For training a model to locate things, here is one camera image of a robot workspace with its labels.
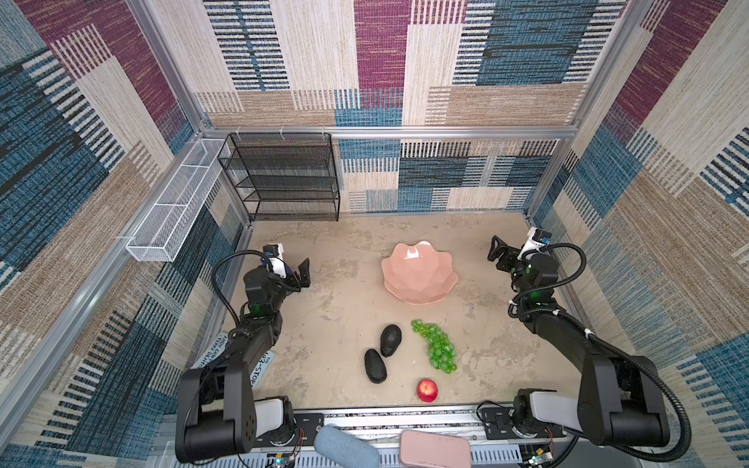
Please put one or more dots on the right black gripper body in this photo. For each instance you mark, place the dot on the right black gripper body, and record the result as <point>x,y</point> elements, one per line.
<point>509,257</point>

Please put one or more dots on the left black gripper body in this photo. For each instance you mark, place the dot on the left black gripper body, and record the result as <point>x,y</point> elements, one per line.
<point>282,288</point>

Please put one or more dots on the dark avocado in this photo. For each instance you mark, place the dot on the dark avocado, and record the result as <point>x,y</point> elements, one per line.
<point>390,340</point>
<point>374,366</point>

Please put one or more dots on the green grape bunch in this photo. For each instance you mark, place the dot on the green grape bunch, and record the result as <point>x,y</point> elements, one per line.
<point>441,351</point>

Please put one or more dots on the red apple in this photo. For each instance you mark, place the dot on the red apple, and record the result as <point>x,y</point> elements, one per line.
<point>427,390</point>

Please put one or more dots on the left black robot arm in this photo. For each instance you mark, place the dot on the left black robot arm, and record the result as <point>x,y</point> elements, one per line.
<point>217,413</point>

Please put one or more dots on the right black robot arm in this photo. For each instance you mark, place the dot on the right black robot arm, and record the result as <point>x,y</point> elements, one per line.
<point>622,401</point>

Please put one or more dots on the pink flower-shaped fruit bowl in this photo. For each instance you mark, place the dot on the pink flower-shaped fruit bowl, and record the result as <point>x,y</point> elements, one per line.
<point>419,274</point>

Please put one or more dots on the colourful children's book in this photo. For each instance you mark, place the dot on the colourful children's book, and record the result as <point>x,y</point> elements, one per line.
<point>257,373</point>

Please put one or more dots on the pink rounded pad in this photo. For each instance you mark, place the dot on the pink rounded pad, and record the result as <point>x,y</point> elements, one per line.
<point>424,449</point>

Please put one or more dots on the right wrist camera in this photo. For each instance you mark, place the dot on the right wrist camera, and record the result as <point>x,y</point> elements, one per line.
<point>537,239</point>

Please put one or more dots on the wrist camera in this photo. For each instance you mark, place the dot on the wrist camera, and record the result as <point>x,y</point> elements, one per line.
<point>537,239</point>
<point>274,260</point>

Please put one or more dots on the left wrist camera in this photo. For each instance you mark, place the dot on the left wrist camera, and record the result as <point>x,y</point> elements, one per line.
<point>274,260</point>

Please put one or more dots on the black wire shelf rack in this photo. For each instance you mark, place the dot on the black wire shelf rack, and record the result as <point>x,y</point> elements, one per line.
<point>283,176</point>

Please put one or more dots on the white wire mesh basket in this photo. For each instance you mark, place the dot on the white wire mesh basket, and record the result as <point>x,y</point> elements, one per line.
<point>162,233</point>

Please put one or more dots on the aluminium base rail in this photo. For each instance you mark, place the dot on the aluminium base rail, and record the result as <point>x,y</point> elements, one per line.
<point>487,427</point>

